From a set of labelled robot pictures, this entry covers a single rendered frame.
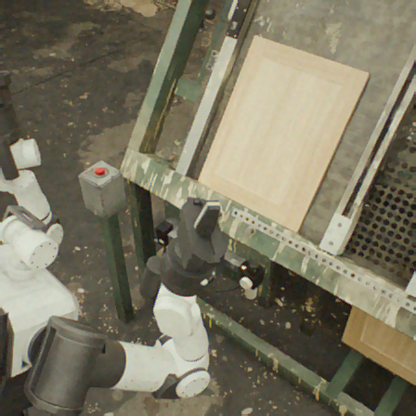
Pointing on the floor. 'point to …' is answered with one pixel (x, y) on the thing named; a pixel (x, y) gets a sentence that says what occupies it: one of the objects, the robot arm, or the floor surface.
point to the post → (114, 252)
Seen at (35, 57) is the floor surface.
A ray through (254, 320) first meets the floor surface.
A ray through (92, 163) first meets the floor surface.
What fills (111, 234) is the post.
